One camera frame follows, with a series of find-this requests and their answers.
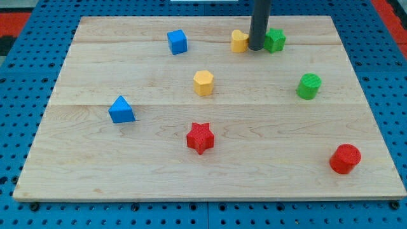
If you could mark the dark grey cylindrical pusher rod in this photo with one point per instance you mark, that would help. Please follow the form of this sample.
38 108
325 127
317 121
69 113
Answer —
259 23

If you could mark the green star block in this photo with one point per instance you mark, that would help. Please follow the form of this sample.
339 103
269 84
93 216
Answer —
274 40

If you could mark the red star block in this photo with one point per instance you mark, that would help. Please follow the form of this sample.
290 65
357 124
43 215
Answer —
200 137

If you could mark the yellow heart block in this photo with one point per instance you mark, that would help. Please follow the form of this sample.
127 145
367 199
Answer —
239 41

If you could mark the blue cube block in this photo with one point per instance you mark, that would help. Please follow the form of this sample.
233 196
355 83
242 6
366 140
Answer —
177 41

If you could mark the yellow hexagon block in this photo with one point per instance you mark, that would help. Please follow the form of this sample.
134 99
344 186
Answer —
203 83

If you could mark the green cylinder block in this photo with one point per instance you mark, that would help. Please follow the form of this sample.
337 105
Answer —
308 86

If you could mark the light wooden board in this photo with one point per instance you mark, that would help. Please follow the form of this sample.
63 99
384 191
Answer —
270 144

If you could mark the red cylinder block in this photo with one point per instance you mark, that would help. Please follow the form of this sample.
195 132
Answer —
345 158

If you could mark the blue triangle block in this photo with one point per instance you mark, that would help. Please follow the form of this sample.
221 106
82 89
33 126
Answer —
121 111

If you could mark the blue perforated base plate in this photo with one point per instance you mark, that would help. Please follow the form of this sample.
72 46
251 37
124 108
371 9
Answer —
30 71

